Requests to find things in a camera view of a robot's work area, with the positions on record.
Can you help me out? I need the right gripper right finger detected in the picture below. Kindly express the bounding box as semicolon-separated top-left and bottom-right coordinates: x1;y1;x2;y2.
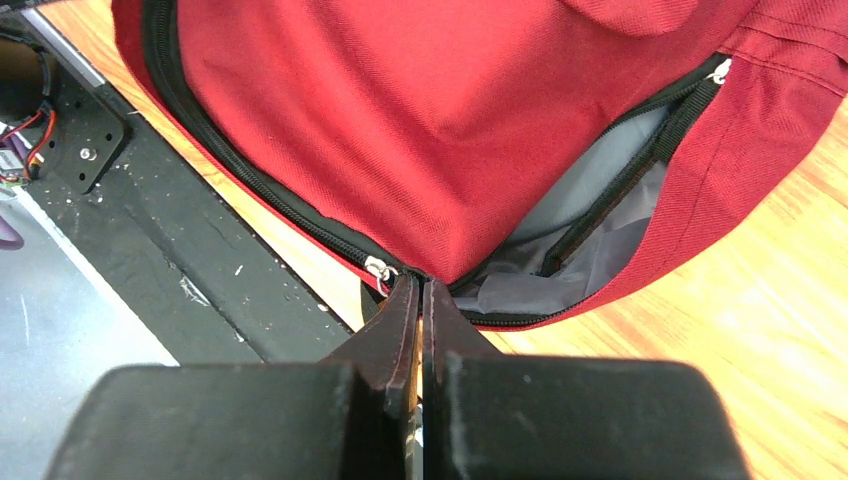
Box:
421;281;750;479

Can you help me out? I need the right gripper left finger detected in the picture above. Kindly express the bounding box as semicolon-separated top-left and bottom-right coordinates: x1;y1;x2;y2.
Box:
46;275;420;479

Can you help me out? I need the red backpack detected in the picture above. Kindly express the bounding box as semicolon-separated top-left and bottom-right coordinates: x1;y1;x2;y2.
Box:
111;1;847;330

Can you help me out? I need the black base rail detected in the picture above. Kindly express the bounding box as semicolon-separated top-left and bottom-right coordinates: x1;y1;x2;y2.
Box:
1;10;350;363

